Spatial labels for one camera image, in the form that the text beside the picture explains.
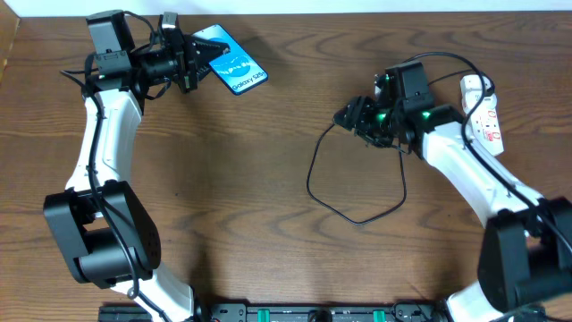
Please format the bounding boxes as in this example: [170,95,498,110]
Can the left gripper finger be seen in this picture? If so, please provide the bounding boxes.
[189,36,231,74]
[195,66,212,85]

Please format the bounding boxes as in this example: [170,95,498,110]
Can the Samsung Galaxy smartphone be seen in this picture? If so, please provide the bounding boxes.
[194,24,268,96]

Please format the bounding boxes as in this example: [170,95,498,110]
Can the white power strip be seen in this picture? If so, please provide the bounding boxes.
[470,107,504,156]

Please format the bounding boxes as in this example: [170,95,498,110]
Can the black USB charging cable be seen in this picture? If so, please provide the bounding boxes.
[306,69,475,226]

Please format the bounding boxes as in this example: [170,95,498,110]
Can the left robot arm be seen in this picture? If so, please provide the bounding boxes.
[43,10,230,321]

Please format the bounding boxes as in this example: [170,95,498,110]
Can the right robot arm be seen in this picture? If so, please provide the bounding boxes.
[333,61,571,321]

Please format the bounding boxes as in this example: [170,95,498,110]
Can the white charger plug adapter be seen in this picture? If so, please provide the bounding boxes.
[460,74,498,114]

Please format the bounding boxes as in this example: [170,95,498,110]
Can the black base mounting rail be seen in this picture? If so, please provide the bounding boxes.
[97,301,450,322]

